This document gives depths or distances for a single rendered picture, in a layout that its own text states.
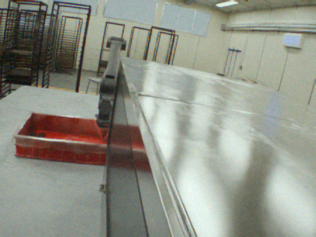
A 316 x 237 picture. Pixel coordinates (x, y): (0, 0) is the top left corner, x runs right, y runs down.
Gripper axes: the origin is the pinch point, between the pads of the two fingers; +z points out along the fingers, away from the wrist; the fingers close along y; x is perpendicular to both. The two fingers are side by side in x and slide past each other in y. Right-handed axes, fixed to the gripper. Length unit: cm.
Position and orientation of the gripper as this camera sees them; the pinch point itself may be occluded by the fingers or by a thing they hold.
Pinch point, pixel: (101, 136)
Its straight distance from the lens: 114.5
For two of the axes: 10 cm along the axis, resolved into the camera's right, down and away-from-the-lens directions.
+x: -8.9, -0.5, -4.5
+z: -2.0, 9.3, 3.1
